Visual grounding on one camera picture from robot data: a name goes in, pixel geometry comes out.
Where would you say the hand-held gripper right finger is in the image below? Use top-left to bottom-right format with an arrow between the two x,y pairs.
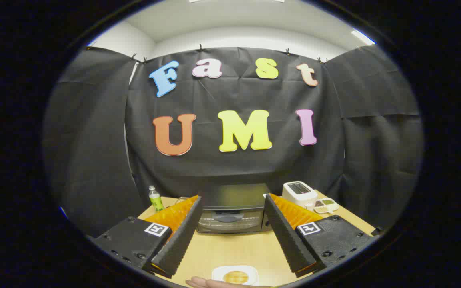
263,193 -> 375,278

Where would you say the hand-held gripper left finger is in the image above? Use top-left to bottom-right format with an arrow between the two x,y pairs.
92,195 -> 203,279

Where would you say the white divided snack dish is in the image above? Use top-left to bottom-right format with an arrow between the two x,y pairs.
314,198 -> 339,214

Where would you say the ceiling light panel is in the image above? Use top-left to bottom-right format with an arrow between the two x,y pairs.
351,29 -> 376,46

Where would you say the white plate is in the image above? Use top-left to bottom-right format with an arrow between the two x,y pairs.
212,265 -> 260,286

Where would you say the golden bread roll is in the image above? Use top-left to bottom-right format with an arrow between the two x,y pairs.
223,271 -> 249,284

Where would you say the white toaster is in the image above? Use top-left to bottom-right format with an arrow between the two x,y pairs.
281,181 -> 318,212

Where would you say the green drink bottle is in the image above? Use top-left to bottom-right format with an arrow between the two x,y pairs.
148,186 -> 166,212

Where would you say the black toaster oven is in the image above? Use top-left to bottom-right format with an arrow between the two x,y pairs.
196,183 -> 273,234

